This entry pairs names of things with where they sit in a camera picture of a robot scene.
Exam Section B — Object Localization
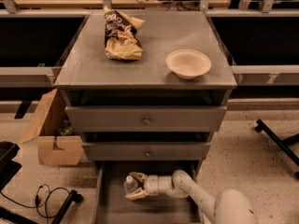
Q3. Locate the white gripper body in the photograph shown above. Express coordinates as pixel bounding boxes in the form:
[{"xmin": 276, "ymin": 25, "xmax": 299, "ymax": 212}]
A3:
[{"xmin": 143, "ymin": 175, "xmax": 159, "ymax": 196}]

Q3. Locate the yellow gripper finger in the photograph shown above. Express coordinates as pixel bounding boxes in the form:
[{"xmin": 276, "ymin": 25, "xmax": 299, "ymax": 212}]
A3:
[
  {"xmin": 125, "ymin": 188, "xmax": 147, "ymax": 201},
  {"xmin": 129, "ymin": 172, "xmax": 147, "ymax": 183}
]

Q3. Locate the clear plastic water bottle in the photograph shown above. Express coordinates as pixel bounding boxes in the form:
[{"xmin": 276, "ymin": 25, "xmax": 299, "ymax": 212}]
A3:
[{"xmin": 123, "ymin": 175, "xmax": 138, "ymax": 194}]

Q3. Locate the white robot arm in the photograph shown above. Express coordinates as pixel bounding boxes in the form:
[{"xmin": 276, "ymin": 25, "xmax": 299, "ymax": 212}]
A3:
[{"xmin": 123, "ymin": 170, "xmax": 258, "ymax": 224}]

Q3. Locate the grey open bottom drawer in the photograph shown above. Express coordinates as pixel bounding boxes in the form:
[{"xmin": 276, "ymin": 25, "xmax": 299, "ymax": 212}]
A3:
[{"xmin": 93, "ymin": 161, "xmax": 201, "ymax": 224}]

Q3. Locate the grey middle drawer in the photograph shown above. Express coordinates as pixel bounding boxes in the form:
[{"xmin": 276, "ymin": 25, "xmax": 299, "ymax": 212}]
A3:
[{"xmin": 82, "ymin": 142, "xmax": 210, "ymax": 161}]

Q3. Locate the grey top drawer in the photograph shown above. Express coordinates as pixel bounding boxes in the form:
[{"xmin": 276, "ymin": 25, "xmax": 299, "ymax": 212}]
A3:
[{"xmin": 65, "ymin": 106, "xmax": 227, "ymax": 133}]

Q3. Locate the grey drawer cabinet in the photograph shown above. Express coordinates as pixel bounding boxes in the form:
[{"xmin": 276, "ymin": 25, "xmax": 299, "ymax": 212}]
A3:
[{"xmin": 53, "ymin": 9, "xmax": 238, "ymax": 173}]

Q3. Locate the black stand leg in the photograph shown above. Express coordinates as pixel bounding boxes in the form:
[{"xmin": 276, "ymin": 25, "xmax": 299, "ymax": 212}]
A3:
[{"xmin": 51, "ymin": 189, "xmax": 83, "ymax": 224}]

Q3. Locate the open cardboard box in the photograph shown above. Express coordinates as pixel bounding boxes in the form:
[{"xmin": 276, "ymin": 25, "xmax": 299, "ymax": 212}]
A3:
[{"xmin": 20, "ymin": 89, "xmax": 83, "ymax": 166}]

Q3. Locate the white paper bowl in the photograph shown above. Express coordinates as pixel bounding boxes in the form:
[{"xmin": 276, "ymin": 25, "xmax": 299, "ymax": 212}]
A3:
[{"xmin": 165, "ymin": 49, "xmax": 211, "ymax": 79}]

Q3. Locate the black bin at left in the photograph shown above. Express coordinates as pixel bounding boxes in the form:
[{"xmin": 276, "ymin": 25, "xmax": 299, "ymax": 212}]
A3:
[{"xmin": 0, "ymin": 141, "xmax": 21, "ymax": 191}]

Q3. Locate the crumpled chip bag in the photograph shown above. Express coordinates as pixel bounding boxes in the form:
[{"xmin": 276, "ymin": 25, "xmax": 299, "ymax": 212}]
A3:
[{"xmin": 103, "ymin": 7, "xmax": 144, "ymax": 61}]

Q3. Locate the black chair base leg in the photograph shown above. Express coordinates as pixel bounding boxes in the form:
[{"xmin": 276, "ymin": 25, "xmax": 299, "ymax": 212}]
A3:
[{"xmin": 255, "ymin": 119, "xmax": 299, "ymax": 166}]

